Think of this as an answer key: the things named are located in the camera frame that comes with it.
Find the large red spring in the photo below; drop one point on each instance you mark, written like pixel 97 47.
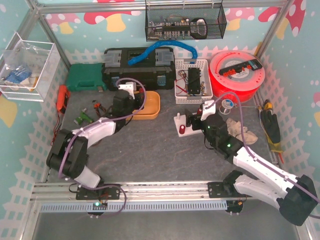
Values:
pixel 199 112
pixel 182 129

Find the blue white gloves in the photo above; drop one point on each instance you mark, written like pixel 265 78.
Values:
pixel 18 76

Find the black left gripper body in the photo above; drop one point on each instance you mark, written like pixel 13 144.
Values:
pixel 139 97

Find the yellow black screwdriver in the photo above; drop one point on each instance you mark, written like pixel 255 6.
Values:
pixel 267 105

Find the white slotted basket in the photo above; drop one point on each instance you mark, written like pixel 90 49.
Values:
pixel 180 84

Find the black yellow work glove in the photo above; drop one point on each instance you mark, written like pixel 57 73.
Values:
pixel 271 128

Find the grey slotted cable duct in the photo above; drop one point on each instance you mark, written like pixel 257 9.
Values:
pixel 135 206

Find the clear acrylic box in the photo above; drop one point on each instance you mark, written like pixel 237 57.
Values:
pixel 42 58

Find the black module in basket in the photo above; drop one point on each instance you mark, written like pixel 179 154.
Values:
pixel 193 82

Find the orange multimeter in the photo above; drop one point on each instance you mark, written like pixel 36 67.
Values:
pixel 62 99

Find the small solder spool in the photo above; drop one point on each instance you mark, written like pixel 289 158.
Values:
pixel 226 106

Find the black plastic toolbox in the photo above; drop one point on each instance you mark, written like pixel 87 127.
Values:
pixel 156 72

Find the orange handled pliers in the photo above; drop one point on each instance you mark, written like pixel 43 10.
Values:
pixel 100 110

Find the green circuit board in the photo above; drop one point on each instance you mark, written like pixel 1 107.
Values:
pixel 83 117

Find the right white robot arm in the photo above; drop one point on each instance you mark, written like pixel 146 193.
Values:
pixel 294 197

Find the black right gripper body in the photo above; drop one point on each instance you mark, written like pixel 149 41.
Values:
pixel 195 121

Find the red filament spool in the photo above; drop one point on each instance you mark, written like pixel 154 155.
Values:
pixel 236 71

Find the white peg board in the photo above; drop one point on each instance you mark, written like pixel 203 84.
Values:
pixel 180 119

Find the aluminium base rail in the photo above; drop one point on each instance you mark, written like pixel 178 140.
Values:
pixel 150 191

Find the orange plastic tray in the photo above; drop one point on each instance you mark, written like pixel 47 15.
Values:
pixel 151 108

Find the black wire mesh basket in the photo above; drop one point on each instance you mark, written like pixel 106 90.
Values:
pixel 183 20

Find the beige work glove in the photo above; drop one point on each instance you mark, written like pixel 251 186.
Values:
pixel 235 130

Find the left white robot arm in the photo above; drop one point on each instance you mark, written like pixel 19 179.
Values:
pixel 68 154

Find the green plastic tool case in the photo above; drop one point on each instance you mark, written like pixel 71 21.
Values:
pixel 85 77

